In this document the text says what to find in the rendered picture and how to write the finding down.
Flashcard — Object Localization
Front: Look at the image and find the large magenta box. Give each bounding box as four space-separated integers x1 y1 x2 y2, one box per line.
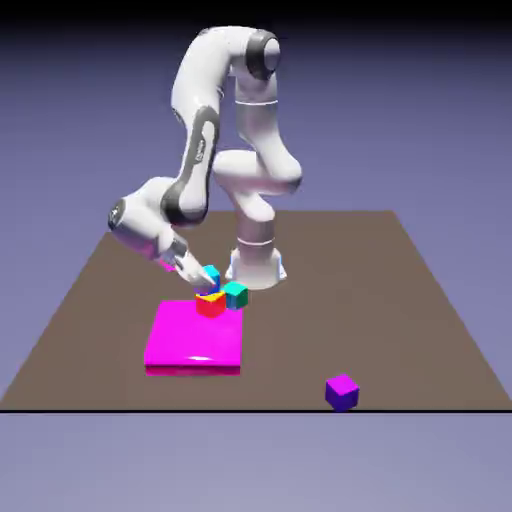
144 300 244 378

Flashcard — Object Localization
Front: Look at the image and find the small purple cube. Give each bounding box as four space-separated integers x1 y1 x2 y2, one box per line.
324 373 361 414

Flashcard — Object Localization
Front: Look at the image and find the small red cube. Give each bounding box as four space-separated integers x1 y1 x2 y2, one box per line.
194 290 228 319

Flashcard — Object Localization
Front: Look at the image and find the small cyan cube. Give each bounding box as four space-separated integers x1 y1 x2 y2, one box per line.
202 264 222 294

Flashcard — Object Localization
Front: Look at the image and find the small green cube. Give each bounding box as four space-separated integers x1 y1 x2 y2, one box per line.
222 280 250 311

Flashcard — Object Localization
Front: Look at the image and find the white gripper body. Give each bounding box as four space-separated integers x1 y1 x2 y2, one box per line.
174 251 218 297

